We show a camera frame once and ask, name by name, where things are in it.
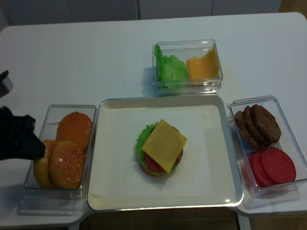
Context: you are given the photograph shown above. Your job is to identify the tomato slice on burger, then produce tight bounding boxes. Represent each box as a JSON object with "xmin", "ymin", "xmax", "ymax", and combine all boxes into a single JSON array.
[{"xmin": 144, "ymin": 152, "xmax": 165, "ymax": 173}]

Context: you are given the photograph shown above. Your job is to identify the green lettuce leaves in container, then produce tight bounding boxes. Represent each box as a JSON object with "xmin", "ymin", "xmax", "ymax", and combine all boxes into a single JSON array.
[{"xmin": 154, "ymin": 45, "xmax": 189, "ymax": 89}]

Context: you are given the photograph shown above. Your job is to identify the back brown burger patty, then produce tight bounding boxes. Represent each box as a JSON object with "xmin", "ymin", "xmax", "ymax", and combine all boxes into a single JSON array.
[{"xmin": 235, "ymin": 111, "xmax": 260, "ymax": 150}]

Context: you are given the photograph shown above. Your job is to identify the sesame bun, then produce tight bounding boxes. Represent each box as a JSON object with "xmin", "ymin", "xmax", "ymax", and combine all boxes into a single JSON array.
[
  {"xmin": 49, "ymin": 140, "xmax": 85, "ymax": 190},
  {"xmin": 33, "ymin": 139, "xmax": 58, "ymax": 189}
]

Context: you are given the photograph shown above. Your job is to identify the middle brown burger patty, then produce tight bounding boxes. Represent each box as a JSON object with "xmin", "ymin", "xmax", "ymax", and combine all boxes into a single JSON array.
[{"xmin": 243, "ymin": 106, "xmax": 271, "ymax": 147}]

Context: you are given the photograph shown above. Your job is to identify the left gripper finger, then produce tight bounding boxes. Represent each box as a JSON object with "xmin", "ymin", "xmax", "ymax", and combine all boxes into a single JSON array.
[{"xmin": 24, "ymin": 133, "xmax": 45, "ymax": 159}]

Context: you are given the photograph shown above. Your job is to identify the clear bun container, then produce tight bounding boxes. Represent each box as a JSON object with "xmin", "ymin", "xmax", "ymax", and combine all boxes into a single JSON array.
[{"xmin": 18, "ymin": 104, "xmax": 96, "ymax": 216}]

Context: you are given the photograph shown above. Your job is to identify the back red tomato slice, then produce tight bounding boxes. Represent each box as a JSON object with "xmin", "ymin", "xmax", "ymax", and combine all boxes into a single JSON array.
[{"xmin": 248, "ymin": 151, "xmax": 263, "ymax": 187}]

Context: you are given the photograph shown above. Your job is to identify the front red tomato slice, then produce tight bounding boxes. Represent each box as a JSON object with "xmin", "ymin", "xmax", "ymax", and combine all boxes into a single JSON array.
[{"xmin": 260, "ymin": 147, "xmax": 296, "ymax": 184}]

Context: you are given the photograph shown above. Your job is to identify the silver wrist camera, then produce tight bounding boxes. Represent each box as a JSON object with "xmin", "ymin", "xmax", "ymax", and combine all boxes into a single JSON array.
[{"xmin": 0, "ymin": 70, "xmax": 13, "ymax": 98}]

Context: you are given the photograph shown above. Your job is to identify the bottom bun of burger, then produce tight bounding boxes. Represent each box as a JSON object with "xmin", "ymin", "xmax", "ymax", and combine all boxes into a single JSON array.
[{"xmin": 139, "ymin": 163, "xmax": 166, "ymax": 177}]

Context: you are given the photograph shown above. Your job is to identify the brown burger patty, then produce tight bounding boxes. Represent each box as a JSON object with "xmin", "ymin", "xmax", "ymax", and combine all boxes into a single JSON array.
[
  {"xmin": 251, "ymin": 104, "xmax": 281, "ymax": 143},
  {"xmin": 235, "ymin": 111, "xmax": 260, "ymax": 150},
  {"xmin": 243, "ymin": 106, "xmax": 271, "ymax": 147}
]

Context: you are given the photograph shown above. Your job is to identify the lettuce leaf on burger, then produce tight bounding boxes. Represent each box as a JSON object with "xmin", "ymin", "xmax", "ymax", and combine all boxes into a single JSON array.
[{"xmin": 135, "ymin": 122, "xmax": 177, "ymax": 177}]

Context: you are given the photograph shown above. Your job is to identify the middle red tomato slice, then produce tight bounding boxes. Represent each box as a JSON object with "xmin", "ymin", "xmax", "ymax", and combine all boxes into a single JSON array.
[{"xmin": 251, "ymin": 151, "xmax": 273, "ymax": 187}]

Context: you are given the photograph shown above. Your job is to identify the orange bun bottom half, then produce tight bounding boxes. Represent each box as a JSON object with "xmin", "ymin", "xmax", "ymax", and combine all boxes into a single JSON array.
[{"xmin": 56, "ymin": 112, "xmax": 93, "ymax": 150}]

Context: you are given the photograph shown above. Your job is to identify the stack of cheese slices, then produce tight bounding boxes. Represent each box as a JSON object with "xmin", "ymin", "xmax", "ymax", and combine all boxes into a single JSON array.
[{"xmin": 186, "ymin": 45, "xmax": 219, "ymax": 81}]

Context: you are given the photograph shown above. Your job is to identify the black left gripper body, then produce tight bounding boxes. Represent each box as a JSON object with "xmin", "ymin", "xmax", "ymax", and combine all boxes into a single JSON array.
[{"xmin": 0, "ymin": 106, "xmax": 36, "ymax": 160}]

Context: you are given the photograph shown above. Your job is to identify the clear patty and tomato container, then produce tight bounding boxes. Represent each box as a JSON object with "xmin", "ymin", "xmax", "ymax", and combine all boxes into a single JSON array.
[{"xmin": 227, "ymin": 96, "xmax": 307, "ymax": 213}]

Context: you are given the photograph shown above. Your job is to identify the red tomato slice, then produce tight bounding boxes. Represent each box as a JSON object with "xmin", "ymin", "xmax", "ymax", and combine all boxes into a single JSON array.
[
  {"xmin": 248, "ymin": 151, "xmax": 263, "ymax": 187},
  {"xmin": 251, "ymin": 151, "xmax": 273, "ymax": 187},
  {"xmin": 260, "ymin": 147, "xmax": 296, "ymax": 184}
]

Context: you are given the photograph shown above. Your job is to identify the clear lettuce and cheese container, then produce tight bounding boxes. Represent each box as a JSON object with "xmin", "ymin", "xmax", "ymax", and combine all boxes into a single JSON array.
[{"xmin": 153, "ymin": 39, "xmax": 223, "ymax": 96}]

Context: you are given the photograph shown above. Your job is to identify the cheese slice on burger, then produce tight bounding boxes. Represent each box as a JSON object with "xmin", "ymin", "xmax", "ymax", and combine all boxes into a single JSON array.
[{"xmin": 141, "ymin": 119, "xmax": 188, "ymax": 173}]

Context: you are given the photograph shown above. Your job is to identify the front brown burger patty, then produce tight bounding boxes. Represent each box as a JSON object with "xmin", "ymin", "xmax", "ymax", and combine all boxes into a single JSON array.
[{"xmin": 251, "ymin": 104, "xmax": 281, "ymax": 143}]

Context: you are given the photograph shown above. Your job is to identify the white metal tray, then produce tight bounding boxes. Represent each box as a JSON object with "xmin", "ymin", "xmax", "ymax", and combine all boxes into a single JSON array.
[{"xmin": 87, "ymin": 94, "xmax": 243, "ymax": 211}]

